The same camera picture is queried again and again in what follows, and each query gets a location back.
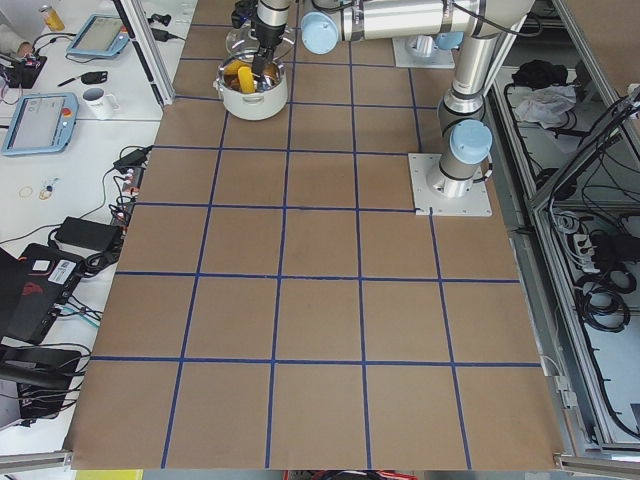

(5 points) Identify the glass pot lid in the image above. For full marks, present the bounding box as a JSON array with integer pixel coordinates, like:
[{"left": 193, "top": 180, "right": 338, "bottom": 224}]
[{"left": 225, "top": 23, "right": 295, "bottom": 59}]

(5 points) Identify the pale green pot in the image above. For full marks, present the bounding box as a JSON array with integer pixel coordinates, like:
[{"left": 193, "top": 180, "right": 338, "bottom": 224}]
[{"left": 213, "top": 53, "right": 289, "bottom": 121}]

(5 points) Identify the white mug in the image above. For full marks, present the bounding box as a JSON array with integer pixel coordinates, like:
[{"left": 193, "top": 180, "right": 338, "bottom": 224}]
[{"left": 82, "top": 87, "right": 120, "bottom": 120}]

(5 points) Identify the black power adapter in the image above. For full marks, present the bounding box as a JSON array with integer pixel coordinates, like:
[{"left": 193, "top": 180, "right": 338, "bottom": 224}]
[{"left": 55, "top": 217, "right": 122, "bottom": 251}]

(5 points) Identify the yellow can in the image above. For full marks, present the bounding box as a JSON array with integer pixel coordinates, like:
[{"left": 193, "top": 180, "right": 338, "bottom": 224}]
[{"left": 39, "top": 5, "right": 65, "bottom": 32}]

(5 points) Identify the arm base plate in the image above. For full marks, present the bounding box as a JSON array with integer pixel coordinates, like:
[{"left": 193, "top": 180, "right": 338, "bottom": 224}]
[
  {"left": 408, "top": 153, "right": 492, "bottom": 217},
  {"left": 392, "top": 35, "right": 455, "bottom": 69}
]

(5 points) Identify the aluminium frame post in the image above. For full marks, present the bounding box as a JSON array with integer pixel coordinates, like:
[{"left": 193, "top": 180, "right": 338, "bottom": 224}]
[{"left": 113, "top": 0, "right": 175, "bottom": 108}]

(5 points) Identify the black laptop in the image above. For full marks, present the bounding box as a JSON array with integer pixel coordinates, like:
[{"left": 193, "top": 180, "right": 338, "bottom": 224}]
[{"left": 1, "top": 243, "right": 85, "bottom": 345}]

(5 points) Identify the white rag bundle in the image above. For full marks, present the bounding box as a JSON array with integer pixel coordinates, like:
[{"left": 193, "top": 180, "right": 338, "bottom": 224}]
[{"left": 514, "top": 85, "right": 577, "bottom": 128}]

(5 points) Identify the blue teach pendant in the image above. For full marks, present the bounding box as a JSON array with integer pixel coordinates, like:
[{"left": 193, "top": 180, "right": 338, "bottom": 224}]
[
  {"left": 1, "top": 93, "right": 79, "bottom": 156},
  {"left": 67, "top": 14, "right": 130, "bottom": 58}
]

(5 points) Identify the upper blue teach pendant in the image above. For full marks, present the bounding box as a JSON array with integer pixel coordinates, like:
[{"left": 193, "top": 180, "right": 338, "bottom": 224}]
[{"left": 67, "top": 14, "right": 130, "bottom": 58}]

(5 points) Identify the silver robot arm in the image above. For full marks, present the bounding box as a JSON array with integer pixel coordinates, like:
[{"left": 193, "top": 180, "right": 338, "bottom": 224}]
[
  {"left": 251, "top": 0, "right": 291, "bottom": 76},
  {"left": 301, "top": 0, "right": 533, "bottom": 199}
]

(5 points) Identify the black pen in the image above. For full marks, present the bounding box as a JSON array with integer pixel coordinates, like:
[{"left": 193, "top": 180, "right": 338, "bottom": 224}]
[{"left": 57, "top": 75, "right": 82, "bottom": 87}]

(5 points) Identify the yellow corn cob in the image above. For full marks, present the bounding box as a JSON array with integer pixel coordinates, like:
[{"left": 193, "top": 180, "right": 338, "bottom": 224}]
[{"left": 237, "top": 66, "right": 256, "bottom": 94}]

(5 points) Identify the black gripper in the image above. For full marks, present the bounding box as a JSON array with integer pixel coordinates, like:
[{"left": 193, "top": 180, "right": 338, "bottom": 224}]
[{"left": 251, "top": 19, "right": 284, "bottom": 77}]

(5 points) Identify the lower blue teach pendant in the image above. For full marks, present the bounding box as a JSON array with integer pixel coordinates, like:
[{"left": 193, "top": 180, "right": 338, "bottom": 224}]
[{"left": 1, "top": 93, "right": 79, "bottom": 156}]

